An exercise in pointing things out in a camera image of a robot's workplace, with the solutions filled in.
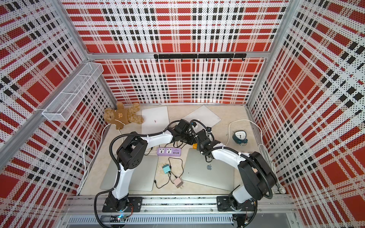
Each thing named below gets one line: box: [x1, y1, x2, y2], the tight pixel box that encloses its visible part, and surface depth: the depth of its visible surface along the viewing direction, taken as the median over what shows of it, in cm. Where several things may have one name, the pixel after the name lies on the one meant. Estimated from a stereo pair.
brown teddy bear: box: [103, 101, 145, 130], surface depth 106 cm
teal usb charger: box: [162, 163, 171, 174], surface depth 86 cm
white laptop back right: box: [182, 105, 222, 128], surface depth 117 cm
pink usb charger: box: [173, 177, 183, 188], surface depth 82 cm
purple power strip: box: [156, 147, 182, 157], surface depth 92 cm
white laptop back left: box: [141, 105, 170, 135], surface depth 113 cm
